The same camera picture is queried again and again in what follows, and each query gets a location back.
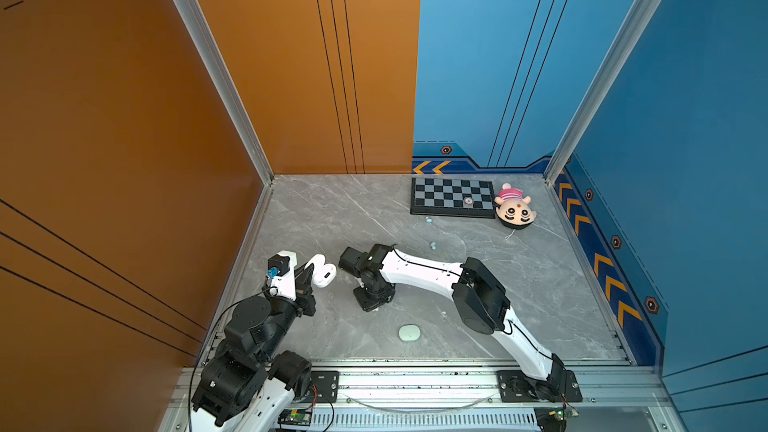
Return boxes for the white earbud charging case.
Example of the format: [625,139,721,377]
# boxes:
[305,254,337,288]

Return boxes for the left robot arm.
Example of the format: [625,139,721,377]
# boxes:
[188,262,321,430]

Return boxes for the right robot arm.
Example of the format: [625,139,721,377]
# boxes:
[339,244,583,404]

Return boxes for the green earbud charging case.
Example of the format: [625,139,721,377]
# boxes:
[398,324,421,342]

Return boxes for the black grey checkerboard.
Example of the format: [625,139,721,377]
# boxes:
[410,176,495,219]

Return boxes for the left green circuit board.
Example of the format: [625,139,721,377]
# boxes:
[277,409,313,429]

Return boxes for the green circuit board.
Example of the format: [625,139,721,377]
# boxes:
[277,409,313,429]
[549,403,580,422]

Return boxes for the pink plush doll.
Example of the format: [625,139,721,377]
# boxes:
[494,183,537,230]

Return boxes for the right green circuit board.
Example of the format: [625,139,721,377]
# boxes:
[549,403,580,422]

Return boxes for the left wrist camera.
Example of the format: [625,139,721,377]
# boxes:
[266,250,297,301]

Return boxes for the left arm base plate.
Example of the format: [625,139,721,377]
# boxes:
[294,370,340,405]

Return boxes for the white cable on rail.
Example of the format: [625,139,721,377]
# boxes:
[347,397,490,414]

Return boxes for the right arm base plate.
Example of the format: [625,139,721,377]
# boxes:
[496,369,583,403]

